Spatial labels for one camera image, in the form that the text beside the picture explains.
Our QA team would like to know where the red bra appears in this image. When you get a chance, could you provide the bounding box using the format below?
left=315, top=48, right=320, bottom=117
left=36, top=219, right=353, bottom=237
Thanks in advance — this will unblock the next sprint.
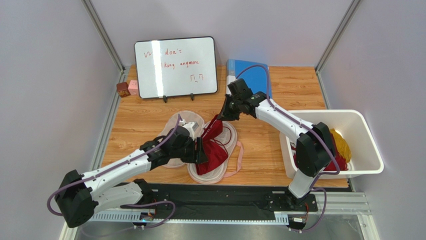
left=195, top=114, right=229, bottom=176

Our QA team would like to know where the floral mesh laundry bag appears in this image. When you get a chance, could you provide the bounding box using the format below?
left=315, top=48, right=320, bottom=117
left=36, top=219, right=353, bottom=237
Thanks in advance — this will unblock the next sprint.
left=158, top=110, right=244, bottom=185

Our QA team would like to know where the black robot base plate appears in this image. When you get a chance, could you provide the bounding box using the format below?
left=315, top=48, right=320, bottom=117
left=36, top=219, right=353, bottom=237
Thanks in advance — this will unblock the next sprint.
left=113, top=181, right=320, bottom=221

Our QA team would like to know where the white dry-erase board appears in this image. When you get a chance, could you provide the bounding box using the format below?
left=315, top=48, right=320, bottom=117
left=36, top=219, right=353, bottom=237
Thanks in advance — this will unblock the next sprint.
left=133, top=36, right=218, bottom=101

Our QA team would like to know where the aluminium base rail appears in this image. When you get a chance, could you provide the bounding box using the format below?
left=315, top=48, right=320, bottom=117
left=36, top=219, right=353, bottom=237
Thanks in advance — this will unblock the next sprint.
left=59, top=186, right=372, bottom=240

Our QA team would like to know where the white plastic bin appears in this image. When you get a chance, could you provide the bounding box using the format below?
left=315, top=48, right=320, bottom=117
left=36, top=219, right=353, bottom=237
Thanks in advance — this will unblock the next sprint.
left=290, top=109, right=384, bottom=180

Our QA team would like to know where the dark red clothes pile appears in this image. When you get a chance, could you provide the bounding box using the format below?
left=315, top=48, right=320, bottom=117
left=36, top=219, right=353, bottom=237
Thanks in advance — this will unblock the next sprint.
left=290, top=142, right=348, bottom=172

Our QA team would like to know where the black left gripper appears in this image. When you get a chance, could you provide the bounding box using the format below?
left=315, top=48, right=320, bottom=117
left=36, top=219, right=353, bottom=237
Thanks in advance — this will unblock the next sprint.
left=170, top=136, right=209, bottom=163

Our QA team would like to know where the blue file folder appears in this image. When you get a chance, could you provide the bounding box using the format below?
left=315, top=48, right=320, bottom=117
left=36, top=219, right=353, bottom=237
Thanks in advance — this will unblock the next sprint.
left=225, top=59, right=269, bottom=95

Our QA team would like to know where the pink cube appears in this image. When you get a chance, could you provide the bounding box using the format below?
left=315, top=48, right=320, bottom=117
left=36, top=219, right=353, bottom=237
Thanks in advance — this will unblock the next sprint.
left=127, top=79, right=139, bottom=96

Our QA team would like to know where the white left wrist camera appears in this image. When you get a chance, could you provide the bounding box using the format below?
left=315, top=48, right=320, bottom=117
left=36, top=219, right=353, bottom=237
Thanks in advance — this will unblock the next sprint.
left=179, top=121, right=201, bottom=139

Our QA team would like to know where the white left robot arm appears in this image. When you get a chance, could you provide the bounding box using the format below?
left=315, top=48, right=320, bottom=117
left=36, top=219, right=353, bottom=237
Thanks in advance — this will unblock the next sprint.
left=52, top=121, right=208, bottom=228

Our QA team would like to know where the brown cube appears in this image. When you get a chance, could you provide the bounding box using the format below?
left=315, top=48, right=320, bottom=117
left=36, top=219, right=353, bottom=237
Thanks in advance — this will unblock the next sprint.
left=116, top=81, right=131, bottom=98

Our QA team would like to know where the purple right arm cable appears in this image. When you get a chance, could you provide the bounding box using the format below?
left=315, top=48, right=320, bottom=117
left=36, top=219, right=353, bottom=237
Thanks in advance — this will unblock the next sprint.
left=234, top=64, right=342, bottom=233

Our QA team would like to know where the yellow garment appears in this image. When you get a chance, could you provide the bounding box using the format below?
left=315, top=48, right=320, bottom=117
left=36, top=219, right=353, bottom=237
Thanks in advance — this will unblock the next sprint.
left=330, top=128, right=352, bottom=163

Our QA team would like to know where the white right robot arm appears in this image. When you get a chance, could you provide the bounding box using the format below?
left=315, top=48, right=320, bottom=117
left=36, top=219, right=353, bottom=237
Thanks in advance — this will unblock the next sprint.
left=217, top=78, right=336, bottom=200

